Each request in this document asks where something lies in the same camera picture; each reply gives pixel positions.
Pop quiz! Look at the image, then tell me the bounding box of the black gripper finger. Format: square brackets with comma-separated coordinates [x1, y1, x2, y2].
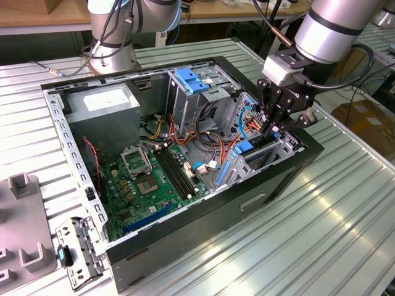
[257, 78, 284, 135]
[273, 97, 319, 133]

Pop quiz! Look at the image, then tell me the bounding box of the red orange disk power wire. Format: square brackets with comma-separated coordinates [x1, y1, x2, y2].
[220, 112, 269, 163]

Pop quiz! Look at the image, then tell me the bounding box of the hard disk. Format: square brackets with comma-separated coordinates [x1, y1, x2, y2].
[217, 137, 280, 188]

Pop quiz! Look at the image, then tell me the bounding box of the silver disk bay cage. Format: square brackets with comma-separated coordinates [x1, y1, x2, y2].
[212, 92, 306, 191]

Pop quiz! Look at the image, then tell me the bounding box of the cardboard box with labels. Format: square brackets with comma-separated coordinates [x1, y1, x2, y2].
[331, 100, 395, 155]

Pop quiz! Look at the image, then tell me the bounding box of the blue plastic cage latch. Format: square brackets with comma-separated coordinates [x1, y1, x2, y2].
[174, 69, 211, 95]

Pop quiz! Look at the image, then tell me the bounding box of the silver optical drive cage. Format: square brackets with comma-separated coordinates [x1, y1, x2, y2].
[166, 66, 241, 136]

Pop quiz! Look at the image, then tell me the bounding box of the slatted metal side table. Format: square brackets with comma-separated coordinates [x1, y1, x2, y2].
[354, 23, 395, 67]

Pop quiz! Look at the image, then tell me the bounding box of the black RAM slot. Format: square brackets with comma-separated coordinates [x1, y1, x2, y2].
[166, 146, 199, 194]
[154, 150, 188, 200]
[158, 149, 192, 198]
[162, 147, 195, 196]

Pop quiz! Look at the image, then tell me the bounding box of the CPU socket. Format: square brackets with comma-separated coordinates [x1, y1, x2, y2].
[135, 175, 162, 197]

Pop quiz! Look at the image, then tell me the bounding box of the black open PC case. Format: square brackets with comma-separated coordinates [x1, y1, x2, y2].
[39, 55, 325, 294]

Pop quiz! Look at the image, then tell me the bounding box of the grey power supply box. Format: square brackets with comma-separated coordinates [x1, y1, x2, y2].
[63, 83, 141, 155]

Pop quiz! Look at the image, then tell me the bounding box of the green motherboard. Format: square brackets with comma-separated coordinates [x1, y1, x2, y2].
[100, 143, 214, 243]

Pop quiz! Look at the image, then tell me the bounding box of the blue expansion slot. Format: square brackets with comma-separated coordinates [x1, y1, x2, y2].
[123, 203, 173, 235]

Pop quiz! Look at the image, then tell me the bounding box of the plain brown cardboard box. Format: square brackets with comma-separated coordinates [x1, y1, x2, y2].
[45, 0, 90, 15]

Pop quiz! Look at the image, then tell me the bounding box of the hinged metal card retainer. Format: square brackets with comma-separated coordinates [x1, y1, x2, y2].
[54, 215, 107, 292]

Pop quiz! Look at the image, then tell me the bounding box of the wooden desk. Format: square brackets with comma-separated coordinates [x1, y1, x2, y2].
[0, 0, 312, 35]

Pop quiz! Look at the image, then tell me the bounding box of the grey parts rack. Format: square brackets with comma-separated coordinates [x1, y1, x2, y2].
[0, 172, 59, 290]

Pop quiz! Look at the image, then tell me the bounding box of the pale grey camera box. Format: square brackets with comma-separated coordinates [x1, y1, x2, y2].
[261, 54, 305, 87]

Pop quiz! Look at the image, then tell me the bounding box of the blue data wire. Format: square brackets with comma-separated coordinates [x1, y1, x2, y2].
[238, 104, 259, 140]

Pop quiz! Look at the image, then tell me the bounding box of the black cable copper plug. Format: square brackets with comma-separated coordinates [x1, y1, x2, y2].
[251, 0, 294, 47]

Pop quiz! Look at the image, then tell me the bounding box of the thick black camera cable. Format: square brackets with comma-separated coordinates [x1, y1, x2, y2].
[293, 43, 376, 91]

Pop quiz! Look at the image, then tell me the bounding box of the orange red wire bundle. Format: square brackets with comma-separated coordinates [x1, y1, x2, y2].
[168, 113, 198, 147]

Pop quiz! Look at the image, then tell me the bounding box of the short blue wire white connector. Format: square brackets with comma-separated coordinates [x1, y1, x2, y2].
[191, 160, 223, 176]

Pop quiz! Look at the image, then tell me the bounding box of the yellow black wire bundle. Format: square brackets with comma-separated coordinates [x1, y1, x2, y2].
[147, 113, 165, 139]

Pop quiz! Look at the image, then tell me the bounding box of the metal socket cover frame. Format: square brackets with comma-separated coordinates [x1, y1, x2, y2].
[119, 145, 154, 180]

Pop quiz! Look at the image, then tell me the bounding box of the red black twisted fan wire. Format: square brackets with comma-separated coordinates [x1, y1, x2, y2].
[82, 138, 102, 186]

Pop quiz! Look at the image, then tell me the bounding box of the black cable metal connector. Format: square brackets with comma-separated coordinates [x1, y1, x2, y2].
[30, 60, 93, 77]

